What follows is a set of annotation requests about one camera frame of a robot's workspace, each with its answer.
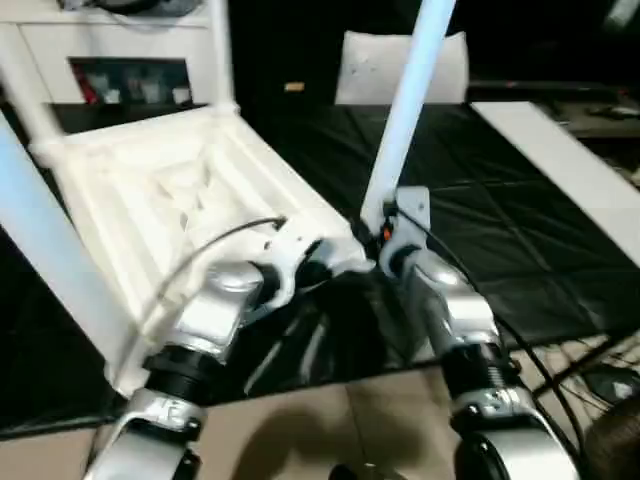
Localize white plastic table top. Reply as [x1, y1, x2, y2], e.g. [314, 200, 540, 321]
[30, 105, 376, 399]

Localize white plastic bag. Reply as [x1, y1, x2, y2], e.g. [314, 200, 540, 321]
[333, 30, 471, 106]

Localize flat white board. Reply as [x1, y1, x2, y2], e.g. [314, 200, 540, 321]
[470, 100, 640, 266]

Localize grey right robot foot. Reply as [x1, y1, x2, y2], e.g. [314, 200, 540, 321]
[330, 462, 406, 480]

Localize black floor stand bar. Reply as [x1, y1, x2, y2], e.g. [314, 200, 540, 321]
[530, 335, 640, 391]

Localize grey round floor base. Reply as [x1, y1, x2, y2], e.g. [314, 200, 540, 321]
[590, 365, 640, 399]

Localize white cabinet with glass doors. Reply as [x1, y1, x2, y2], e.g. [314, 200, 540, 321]
[0, 0, 216, 106]

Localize dark woven basket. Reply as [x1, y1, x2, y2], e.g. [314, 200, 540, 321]
[582, 405, 640, 480]

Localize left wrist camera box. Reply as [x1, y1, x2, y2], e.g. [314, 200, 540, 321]
[262, 218, 326, 306]

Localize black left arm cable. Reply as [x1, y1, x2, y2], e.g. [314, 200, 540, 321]
[135, 218, 286, 351]

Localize black floor cables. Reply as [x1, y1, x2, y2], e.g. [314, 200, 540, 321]
[530, 330, 640, 401]

